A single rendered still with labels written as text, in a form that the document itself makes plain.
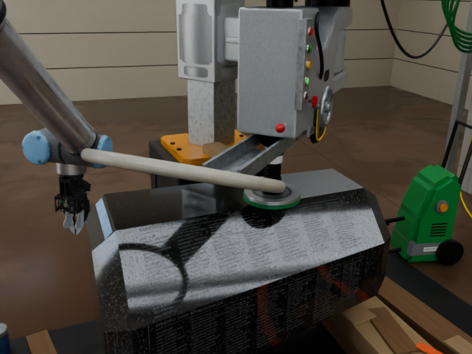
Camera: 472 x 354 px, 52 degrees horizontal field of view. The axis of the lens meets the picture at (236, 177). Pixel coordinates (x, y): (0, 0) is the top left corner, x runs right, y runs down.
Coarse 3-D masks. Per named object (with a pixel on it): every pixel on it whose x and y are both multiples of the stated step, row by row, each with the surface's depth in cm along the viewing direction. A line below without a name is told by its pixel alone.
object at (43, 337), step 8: (32, 336) 233; (40, 336) 233; (48, 336) 233; (32, 344) 228; (40, 344) 228; (48, 344) 228; (32, 352) 223; (40, 352) 224; (48, 352) 224; (56, 352) 224
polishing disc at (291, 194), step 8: (288, 184) 191; (248, 192) 183; (256, 192) 183; (288, 192) 183; (296, 192) 183; (256, 200) 177; (264, 200) 176; (272, 200) 176; (280, 200) 176; (288, 200) 176; (296, 200) 180
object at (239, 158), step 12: (312, 132) 190; (240, 144) 161; (252, 144) 171; (276, 144) 161; (288, 144) 174; (216, 156) 146; (228, 156) 153; (240, 156) 162; (252, 156) 162; (264, 156) 151; (276, 156) 163; (216, 168) 146; (228, 168) 150; (240, 168) 136; (252, 168) 143
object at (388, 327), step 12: (348, 312) 224; (360, 312) 224; (372, 312) 224; (384, 312) 225; (384, 324) 216; (396, 324) 216; (384, 336) 209; (396, 336) 209; (408, 336) 209; (396, 348) 202; (408, 348) 202
